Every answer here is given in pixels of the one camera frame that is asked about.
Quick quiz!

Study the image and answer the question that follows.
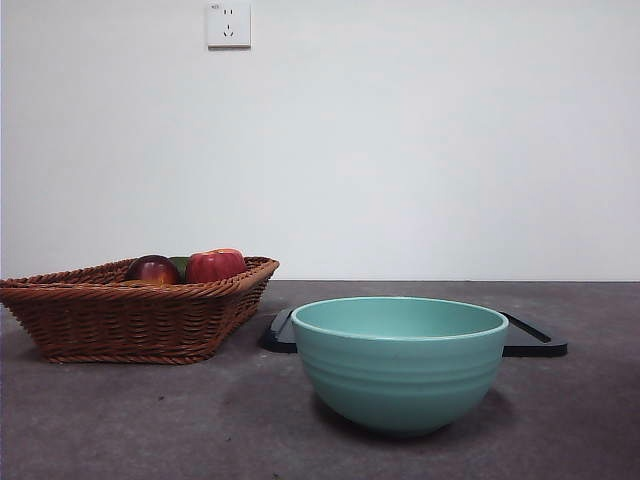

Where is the bright red apple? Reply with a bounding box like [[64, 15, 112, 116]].
[[185, 247, 247, 284]]

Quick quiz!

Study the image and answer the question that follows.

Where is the dark rectangular tray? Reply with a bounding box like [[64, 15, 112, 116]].
[[259, 308, 570, 359]]

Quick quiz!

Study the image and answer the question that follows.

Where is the brown wicker basket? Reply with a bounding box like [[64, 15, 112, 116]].
[[0, 256, 280, 365]]

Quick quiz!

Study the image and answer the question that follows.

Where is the teal ribbed bowl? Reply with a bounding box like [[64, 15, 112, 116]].
[[291, 295, 510, 434]]

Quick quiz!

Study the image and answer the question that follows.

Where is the dark red apple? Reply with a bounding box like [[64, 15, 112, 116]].
[[124, 254, 181, 287]]

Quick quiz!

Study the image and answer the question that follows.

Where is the white wall socket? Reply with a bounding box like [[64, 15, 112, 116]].
[[207, 1, 252, 50]]

